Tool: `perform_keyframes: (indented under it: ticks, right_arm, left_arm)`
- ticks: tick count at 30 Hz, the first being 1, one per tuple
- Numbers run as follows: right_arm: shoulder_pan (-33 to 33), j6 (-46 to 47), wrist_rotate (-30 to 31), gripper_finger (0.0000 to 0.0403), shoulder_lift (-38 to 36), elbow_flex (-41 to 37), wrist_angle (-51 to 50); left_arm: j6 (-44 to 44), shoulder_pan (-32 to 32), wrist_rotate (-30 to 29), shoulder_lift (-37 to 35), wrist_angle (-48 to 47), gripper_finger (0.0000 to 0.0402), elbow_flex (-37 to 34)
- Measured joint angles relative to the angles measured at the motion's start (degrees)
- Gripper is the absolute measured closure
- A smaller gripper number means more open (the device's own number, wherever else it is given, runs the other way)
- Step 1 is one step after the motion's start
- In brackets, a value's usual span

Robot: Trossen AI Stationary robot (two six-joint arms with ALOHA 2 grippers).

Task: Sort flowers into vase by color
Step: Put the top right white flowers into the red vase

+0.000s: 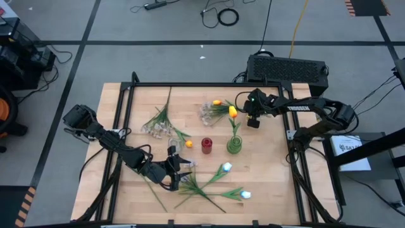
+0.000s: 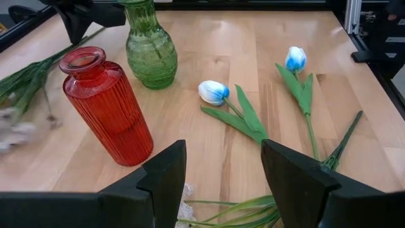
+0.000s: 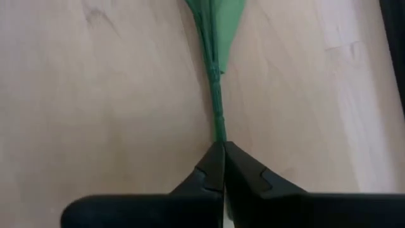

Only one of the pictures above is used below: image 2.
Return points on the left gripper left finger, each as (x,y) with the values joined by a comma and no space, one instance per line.
(158,196)

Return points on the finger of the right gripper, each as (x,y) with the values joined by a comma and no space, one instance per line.
(83,23)
(70,25)

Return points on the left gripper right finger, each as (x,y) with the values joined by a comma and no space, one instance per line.
(303,196)

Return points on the white blossom spray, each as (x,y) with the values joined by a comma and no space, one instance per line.
(31,79)
(246,204)

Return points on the blue white artificial tulip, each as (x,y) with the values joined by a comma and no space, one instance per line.
(295,59)
(213,92)

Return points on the green glass vase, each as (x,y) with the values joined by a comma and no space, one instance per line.
(152,54)

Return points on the red ribbed glass vase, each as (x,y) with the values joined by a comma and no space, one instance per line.
(107,107)

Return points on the silver aluminium profile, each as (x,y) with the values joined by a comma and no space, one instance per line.
(352,16)

